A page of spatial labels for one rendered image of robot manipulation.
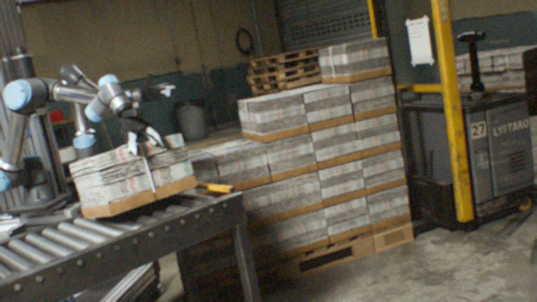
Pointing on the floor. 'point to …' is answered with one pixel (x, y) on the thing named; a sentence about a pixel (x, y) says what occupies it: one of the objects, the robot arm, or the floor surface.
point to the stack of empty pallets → (282, 70)
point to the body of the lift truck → (480, 149)
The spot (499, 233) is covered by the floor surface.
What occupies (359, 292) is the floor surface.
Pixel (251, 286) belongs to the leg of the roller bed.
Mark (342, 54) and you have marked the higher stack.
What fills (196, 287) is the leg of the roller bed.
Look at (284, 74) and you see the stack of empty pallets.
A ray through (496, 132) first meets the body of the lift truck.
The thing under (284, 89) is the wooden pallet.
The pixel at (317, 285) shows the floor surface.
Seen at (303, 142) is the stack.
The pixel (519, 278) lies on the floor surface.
